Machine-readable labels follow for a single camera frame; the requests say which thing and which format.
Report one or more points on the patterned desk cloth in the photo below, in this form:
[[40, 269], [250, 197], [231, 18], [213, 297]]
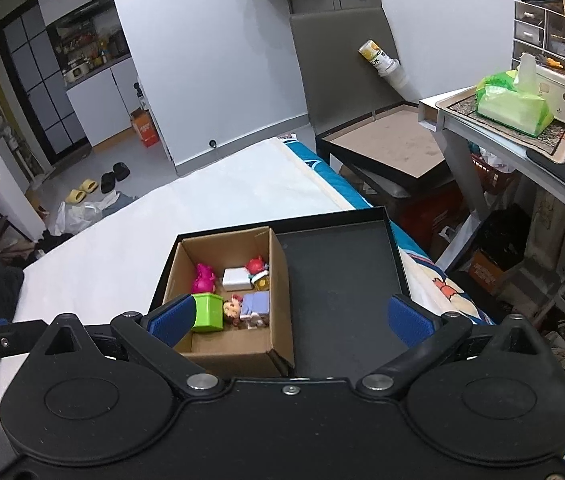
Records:
[[462, 110]]

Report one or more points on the red basket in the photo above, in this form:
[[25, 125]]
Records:
[[492, 175]]

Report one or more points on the purple toy block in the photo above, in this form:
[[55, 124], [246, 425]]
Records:
[[256, 307]]

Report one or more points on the clear drawer organizer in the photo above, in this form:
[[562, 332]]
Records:
[[532, 35]]

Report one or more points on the white plastic bag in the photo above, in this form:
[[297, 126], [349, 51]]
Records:
[[82, 215]]

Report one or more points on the yellow slipper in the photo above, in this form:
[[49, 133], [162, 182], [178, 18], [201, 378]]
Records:
[[88, 186], [74, 196]]

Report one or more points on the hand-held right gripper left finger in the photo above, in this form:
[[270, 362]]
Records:
[[172, 320]]

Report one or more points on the green toy box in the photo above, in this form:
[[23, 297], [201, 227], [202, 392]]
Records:
[[208, 312]]

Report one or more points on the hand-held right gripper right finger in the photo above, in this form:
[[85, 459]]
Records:
[[410, 320]]

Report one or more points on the white plastic box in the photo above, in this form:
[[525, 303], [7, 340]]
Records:
[[562, 95]]

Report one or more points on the black bag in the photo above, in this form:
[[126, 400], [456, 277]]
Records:
[[502, 237]]

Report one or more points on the row of kitchen shelf goods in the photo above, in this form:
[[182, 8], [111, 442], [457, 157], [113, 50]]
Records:
[[90, 45]]

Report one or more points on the orange carton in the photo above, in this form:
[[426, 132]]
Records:
[[145, 130]]

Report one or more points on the grey desk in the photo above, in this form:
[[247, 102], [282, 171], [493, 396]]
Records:
[[492, 140]]

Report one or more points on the black spray bottle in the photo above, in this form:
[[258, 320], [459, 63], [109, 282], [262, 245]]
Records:
[[141, 96]]

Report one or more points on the white floor cabinet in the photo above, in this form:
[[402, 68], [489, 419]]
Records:
[[102, 105]]

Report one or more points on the white block toy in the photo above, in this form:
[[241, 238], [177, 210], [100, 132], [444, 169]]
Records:
[[236, 278]]

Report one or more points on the yellow label canister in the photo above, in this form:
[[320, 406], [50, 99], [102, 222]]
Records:
[[372, 52]]

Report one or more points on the brown-haired toy figure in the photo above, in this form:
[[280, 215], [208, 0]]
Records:
[[232, 310]]

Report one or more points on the red toy figure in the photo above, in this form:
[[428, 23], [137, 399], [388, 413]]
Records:
[[256, 265]]

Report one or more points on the cardboard box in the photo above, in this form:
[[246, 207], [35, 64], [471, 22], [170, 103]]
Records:
[[232, 342]]

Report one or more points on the black framed glass door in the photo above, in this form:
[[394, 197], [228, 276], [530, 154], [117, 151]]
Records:
[[37, 90]]

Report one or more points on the black lid with brown inside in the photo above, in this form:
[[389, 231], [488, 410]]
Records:
[[387, 140]]

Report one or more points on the pink toy figure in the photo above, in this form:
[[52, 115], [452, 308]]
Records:
[[205, 277]]

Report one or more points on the black slipper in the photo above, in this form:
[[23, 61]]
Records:
[[108, 182], [121, 171]]

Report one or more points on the black shallow tray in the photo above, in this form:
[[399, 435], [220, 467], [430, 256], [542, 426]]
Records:
[[337, 285]]

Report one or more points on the brown carton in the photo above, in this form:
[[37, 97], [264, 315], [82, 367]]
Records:
[[485, 272]]

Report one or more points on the white plastic cup stack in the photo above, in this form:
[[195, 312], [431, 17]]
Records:
[[395, 77]]

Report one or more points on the grey leaning board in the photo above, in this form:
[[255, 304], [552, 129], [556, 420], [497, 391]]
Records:
[[337, 70]]

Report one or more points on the green tissue pack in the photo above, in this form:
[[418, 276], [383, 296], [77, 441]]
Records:
[[512, 105]]

